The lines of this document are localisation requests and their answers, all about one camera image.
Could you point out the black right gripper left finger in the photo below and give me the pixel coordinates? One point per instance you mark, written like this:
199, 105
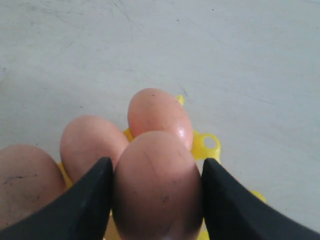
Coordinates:
81, 213

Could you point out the brown egg front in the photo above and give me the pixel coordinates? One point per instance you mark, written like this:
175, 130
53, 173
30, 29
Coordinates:
85, 140
29, 180

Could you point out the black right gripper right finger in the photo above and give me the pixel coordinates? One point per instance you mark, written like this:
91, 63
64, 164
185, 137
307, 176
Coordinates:
231, 212

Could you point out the yellow plastic egg tray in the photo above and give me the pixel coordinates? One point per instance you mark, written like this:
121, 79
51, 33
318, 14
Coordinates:
200, 151

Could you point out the brown egg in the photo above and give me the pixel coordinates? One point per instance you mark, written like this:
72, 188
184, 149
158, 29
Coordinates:
153, 109
29, 180
157, 190
85, 140

